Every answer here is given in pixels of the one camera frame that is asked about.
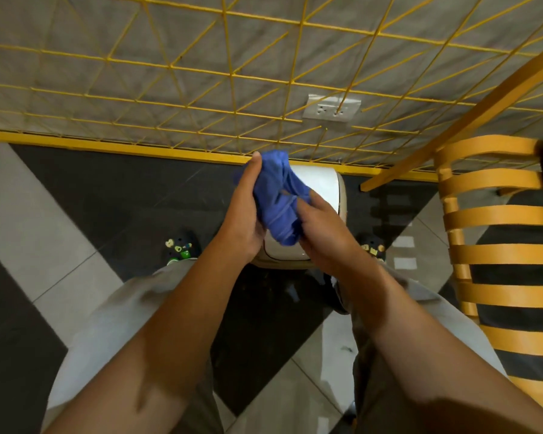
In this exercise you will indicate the person's right hand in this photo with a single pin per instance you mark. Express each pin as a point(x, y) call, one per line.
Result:
point(326, 234)

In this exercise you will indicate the person's left hand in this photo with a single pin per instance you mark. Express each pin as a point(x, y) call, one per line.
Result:
point(241, 216)

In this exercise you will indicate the person's right thumb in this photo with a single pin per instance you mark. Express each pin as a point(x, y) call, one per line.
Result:
point(308, 204)

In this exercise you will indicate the person's left thumb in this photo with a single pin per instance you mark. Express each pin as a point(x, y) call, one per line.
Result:
point(254, 169)

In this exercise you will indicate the blue cloth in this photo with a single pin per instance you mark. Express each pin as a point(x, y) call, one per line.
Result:
point(278, 196)

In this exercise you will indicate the person's right forearm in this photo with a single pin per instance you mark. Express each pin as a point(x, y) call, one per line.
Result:
point(425, 357)

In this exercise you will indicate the person's left forearm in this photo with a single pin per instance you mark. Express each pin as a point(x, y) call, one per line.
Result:
point(163, 338)

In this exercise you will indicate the person's black right shoe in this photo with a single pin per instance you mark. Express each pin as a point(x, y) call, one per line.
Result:
point(372, 249)

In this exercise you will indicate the person's black shoe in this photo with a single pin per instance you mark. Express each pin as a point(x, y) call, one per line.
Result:
point(372, 249)
point(181, 248)

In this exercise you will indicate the person's black left shoe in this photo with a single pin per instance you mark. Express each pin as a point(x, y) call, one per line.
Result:
point(181, 248)

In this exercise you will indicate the yellow slatted chair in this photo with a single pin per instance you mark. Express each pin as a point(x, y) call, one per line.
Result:
point(502, 253)

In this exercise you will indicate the white wall socket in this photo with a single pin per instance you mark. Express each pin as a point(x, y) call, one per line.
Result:
point(331, 108)

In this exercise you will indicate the yellow wooden rail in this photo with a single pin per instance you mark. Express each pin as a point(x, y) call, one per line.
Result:
point(461, 117)

